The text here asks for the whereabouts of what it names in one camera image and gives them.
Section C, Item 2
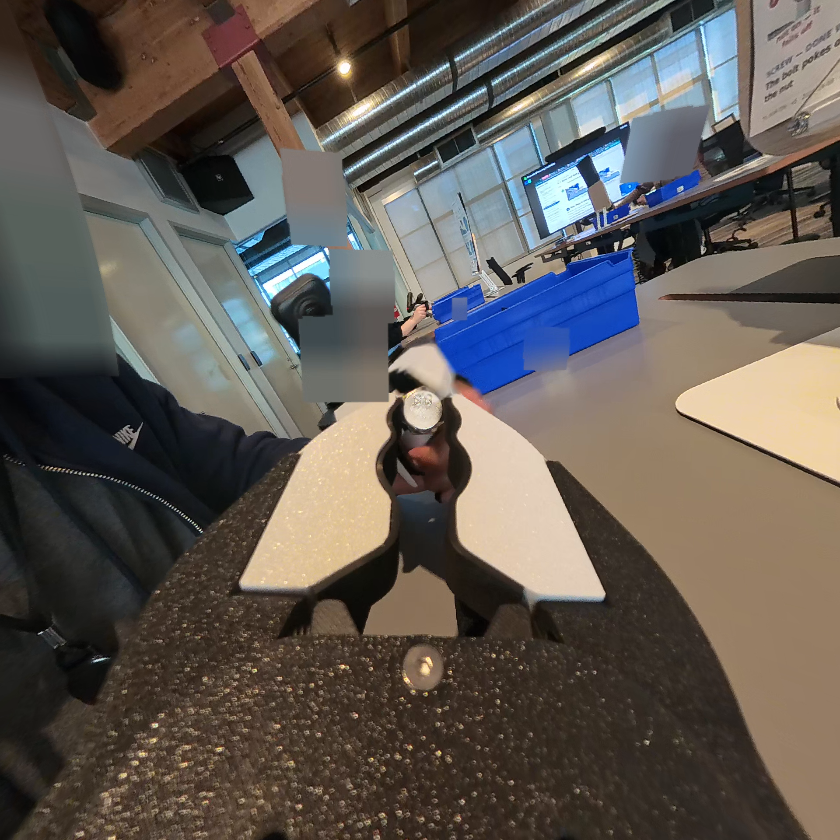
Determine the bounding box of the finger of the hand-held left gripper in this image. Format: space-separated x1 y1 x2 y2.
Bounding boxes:
387 344 458 398

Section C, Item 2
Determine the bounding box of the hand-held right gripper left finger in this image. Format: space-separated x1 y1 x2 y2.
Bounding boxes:
238 399 404 621

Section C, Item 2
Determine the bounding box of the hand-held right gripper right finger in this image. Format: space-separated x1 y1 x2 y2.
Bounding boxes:
445 392 606 614

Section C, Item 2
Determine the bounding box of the silver hex bolt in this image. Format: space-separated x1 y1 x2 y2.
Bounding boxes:
400 386 447 454

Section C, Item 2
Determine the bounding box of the blue plastic bin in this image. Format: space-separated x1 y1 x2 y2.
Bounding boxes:
435 259 642 396
432 249 634 324

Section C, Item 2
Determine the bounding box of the another person's forearm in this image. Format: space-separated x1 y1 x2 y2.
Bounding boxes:
388 293 434 349

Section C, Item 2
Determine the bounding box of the person's left forearm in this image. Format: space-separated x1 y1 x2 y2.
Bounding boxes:
141 387 312 526

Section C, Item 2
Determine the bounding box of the person's left hand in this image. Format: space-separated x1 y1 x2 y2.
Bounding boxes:
398 378 494 505

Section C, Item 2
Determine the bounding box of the white roll-up banner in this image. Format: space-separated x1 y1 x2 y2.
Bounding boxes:
451 192 483 277

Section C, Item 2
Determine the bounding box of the white door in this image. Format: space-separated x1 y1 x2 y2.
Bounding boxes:
82 210 263 434
171 223 309 421

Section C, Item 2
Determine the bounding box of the large display screen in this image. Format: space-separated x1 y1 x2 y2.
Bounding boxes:
520 123 632 242

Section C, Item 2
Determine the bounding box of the white mat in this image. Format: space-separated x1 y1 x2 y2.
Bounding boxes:
676 341 840 488

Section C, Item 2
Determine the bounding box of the black loudspeaker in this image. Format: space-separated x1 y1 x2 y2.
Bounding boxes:
180 155 256 216

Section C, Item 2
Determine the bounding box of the long wooden desk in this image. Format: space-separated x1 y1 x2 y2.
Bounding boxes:
535 134 840 260

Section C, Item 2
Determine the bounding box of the clipboard with instruction sheet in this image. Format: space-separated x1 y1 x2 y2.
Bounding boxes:
735 0 840 157

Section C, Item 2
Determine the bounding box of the black rounded object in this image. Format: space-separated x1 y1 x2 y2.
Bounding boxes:
42 0 123 91

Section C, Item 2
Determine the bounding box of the printed instruction sheet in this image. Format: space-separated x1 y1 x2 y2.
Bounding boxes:
748 0 840 139

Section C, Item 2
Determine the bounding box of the silver ventilation duct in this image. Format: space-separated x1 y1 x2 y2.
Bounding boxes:
316 0 631 151
343 13 683 188

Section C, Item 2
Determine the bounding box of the black strap buckle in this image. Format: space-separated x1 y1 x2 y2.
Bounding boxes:
0 610 114 706

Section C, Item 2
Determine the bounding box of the red beam bracket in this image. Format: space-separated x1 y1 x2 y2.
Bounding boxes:
202 5 263 67

